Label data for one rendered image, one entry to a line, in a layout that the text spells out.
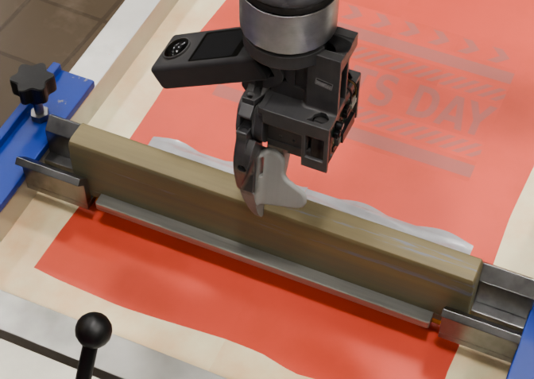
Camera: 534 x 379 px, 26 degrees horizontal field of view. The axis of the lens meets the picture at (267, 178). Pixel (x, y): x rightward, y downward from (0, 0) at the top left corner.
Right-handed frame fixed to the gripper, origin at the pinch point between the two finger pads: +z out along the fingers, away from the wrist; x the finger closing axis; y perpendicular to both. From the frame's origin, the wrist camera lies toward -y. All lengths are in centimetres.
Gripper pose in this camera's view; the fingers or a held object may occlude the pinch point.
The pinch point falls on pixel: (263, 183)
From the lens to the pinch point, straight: 104.7
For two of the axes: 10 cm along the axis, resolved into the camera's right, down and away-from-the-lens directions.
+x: 4.1, -7.0, 5.9
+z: 0.0, 6.4, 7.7
